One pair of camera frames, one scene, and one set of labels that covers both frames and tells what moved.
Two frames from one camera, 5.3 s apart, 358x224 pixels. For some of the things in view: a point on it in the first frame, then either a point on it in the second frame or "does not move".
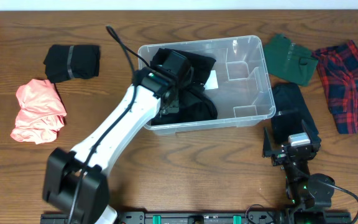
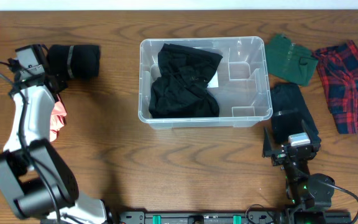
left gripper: (171, 106) -> (52, 80)
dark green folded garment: (289, 61) does not move
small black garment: (68, 62) does not move
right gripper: (317, 139) does not move
